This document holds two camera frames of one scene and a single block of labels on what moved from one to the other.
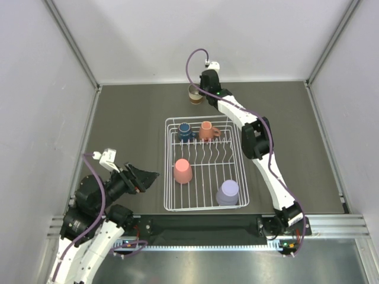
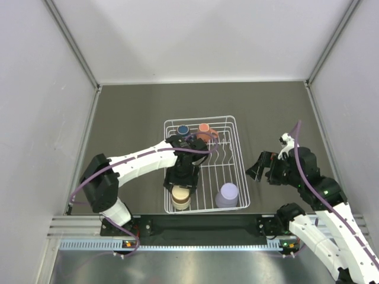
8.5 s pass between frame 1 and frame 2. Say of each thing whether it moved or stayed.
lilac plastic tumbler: stayed
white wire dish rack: stayed
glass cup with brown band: moved
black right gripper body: moved
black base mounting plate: stayed
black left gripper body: moved
